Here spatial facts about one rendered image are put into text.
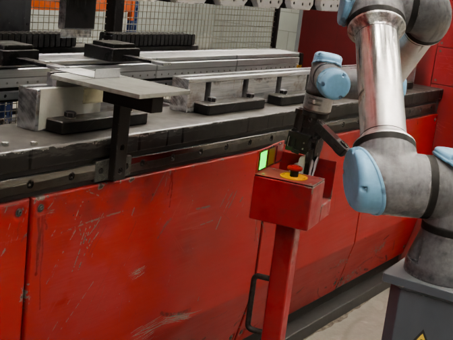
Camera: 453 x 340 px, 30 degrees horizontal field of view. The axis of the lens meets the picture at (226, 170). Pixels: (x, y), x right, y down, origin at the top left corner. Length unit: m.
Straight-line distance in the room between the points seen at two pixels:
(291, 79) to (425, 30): 1.11
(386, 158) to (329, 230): 1.58
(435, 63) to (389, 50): 2.19
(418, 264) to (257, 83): 1.23
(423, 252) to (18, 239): 0.82
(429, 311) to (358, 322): 1.83
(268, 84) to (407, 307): 1.30
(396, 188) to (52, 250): 0.79
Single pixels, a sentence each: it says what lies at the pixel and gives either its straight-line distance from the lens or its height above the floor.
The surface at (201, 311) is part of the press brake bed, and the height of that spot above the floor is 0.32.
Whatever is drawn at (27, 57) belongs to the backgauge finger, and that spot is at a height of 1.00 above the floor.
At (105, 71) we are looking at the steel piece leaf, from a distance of 1.98.
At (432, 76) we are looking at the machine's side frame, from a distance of 3.86.
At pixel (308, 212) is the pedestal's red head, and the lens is 2.13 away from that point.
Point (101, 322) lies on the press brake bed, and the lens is 2.11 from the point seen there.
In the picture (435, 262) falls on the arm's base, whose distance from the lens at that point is 1.56.
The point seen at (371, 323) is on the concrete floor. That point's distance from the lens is 3.41.
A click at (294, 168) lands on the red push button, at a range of 2.15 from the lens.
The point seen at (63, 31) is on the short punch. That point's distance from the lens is 2.00.
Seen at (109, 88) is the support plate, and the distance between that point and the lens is 1.84.
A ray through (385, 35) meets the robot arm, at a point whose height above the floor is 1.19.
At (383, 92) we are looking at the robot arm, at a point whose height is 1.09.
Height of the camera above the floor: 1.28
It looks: 13 degrees down
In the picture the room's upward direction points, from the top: 7 degrees clockwise
